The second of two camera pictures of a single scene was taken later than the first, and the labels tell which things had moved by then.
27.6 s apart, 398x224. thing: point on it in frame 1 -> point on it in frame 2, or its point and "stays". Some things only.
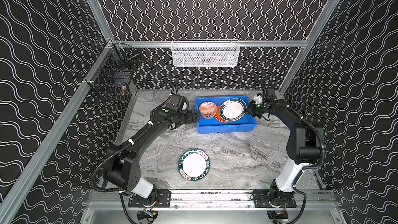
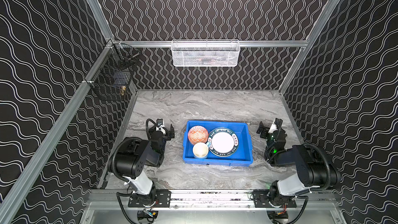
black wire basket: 111,77 stays
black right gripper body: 253,109 -> 267,129
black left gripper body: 191,116 -> 168,131
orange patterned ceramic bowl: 208,110 -> 198,134
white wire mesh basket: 205,53 stays
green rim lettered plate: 194,164 -> 224,141
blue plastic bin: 211,125 -> 218,143
